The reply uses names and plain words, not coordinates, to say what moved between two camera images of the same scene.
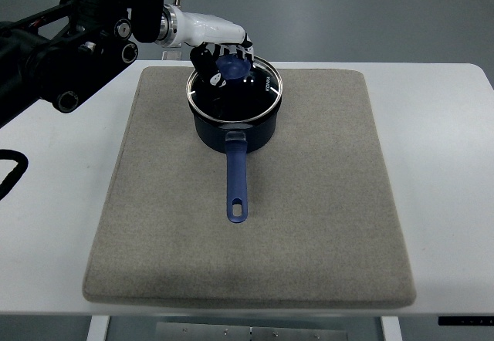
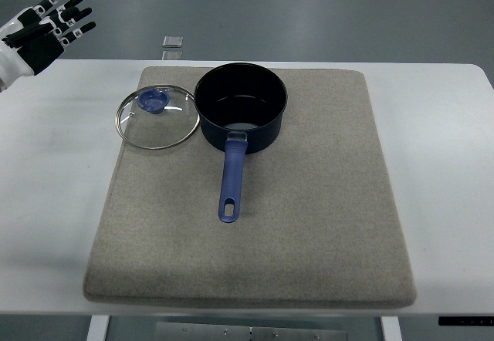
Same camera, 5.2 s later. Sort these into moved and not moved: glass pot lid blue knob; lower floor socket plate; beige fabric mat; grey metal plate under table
Moved: glass pot lid blue knob
Not moved: lower floor socket plate; grey metal plate under table; beige fabric mat
